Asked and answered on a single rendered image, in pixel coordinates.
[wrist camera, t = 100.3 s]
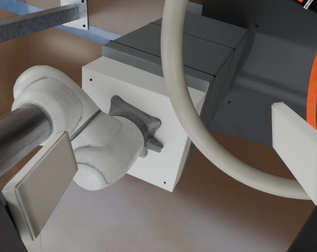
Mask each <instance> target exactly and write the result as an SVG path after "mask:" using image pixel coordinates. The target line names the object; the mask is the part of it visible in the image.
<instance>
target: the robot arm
mask: <svg viewBox="0 0 317 252"><path fill-rule="evenodd" d="M13 97H14V102H13V104H12V108H11V112H9V113H7V114H6V115H4V116H2V117H0V176H1V175H2V174H4V173H5V172H6V171H7V170H9V169H10V168H11V167H12V166H14V165H15V164H16V163H17V162H19V161H20V160H21V159H22V158H24V157H25V156H26V155H27V154H29V153H30V152H31V151H32V150H34V149H35V148H36V147H37V146H43V147H42V148H41V149H40V150H39V152H38V153H37V154H36V155H35V156H34V157H33V158H32V159H31V160H30V161H29V162H28V163H27V164H26V165H25V166H24V167H23V168H22V169H21V170H20V171H19V172H18V173H16V174H15V175H13V176H12V177H11V178H10V179H9V180H8V182H6V183H5V184H4V186H2V187H1V188H0V252H28V250H27V249H26V247H25V245H24V243H27V242H34V241H35V240H36V239H37V237H38V235H39V234H40V232H41V230H42V229H43V227H44V226H45V224H46V222H47V221H48V219H49V217H50V216H51V214H52V212H53V211H54V209H55V207H56V206H57V204H58V202H59V201H60V199H61V197H62V196H63V194H64V193H65V191H66V189H67V188H68V186H69V184H70V183H71V181H72V179H74V181H75V182H76V183H77V184H78V185H79V186H81V187H82V188H84V189H87V190H90V191H96V190H101V189H104V188H106V187H108V186H110V185H112V184H113V183H115V182H116V181H118V180H119V179H121V178H122V177H123V176H124V175H125V174H126V173H127V172H128V171H129V169H130V168H131V167H132V165H133V164H134V163H135V161H136V160H137V158H138V156H139V157H141V158H145V157H146V155H147V154H148V149H149V150H152V151H155V152H157V153H160V152H161V151H162V150H161V149H162V148H163V147H164V145H163V144H161V143H160V142H159V141H158V140H157V139H155V138H154V135H155V132H156V130H157V129H158V128H159V127H160V126H161V125H162V121H161V120H160V119H159V118H157V117H153V116H151V115H149V114H147V113H145V112H143V111H141V110H140V109H138V108H136V107H134V106H133V105H131V104H129V103H127V102H125V101H124V100H123V99H121V98H120V97H119V96H118V95H114V96H113V97H112V98H111V99H110V109H109V112H108V114H107V113H105V112H103V111H102V110H101V109H100V108H99V107H98V106H97V105H96V103H95V102H94V101H93V100H92V99H91V98H90V96H89V95H88V94H87V93H86V92H85V91H84V90H83V89H82V88H81V87H80V86H79V85H78V84H77V83H75V82H74V81H73V80H72V79H71V78H70V77H69V76H67V75H66V74H65V73H63V72H62V71H60V70H58V69H56V68H53V67H51V66H48V65H35V66H33V67H31V68H29V69H27V70H26V71H25V72H23V73H22V74H21V75H20V76H19V77H18V79H17V80H16V82H15V85H14V87H13ZM271 114H272V146H273V148H274V149H275V151H276V152H277V153H278V155H279V156H280V157H281V159H282V160H283V161H284V163H285V164H286V166H287V167H288V168H289V170H290V171H291V172H292V174H293V175H294V176H295V178H296V179H297V180H298V182H299V183H300V185H301V186H302V187H303V189H304V190H305V191H306V193H307V194H308V195H309V197H310V198H311V200H312V201H313V202H314V204H315V205H316V206H315V208H314V210H313V211H312V213H311V214H310V216H309V217H308V219H307V220H306V222H305V224H304V225H303V227H302V228H301V230H300V231H299V233H298V234H297V236H296V238H295V239H294V241H293V242H292V244H291V245H290V247H289V248H288V250H287V251H286V252H317V130H316V129H315V128H313V127H312V126H311V125H310V124H309V123H307V122H306V121H305V120H304V119H303V118H301V117H300V116H299V115H298V114H297V113H295V112H294V111H293V110H292V109H290V108H289V107H288V106H287V105H286V104H284V103H283V102H276V103H273V105H271Z"/></svg>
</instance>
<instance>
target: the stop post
mask: <svg viewBox="0 0 317 252"><path fill-rule="evenodd" d="M60 4H61V6H59V7H55V8H51V9H46V10H42V11H38V12H33V13H29V14H25V15H20V16H16V17H11V18H7V19H3V20H0V43H3V42H6V41H10V40H13V39H16V38H19V37H23V36H26V35H29V34H33V33H36V32H39V31H43V30H46V29H49V28H52V27H56V26H59V25H63V26H68V27H73V28H78V29H83V30H89V24H88V4H87V0H60Z"/></svg>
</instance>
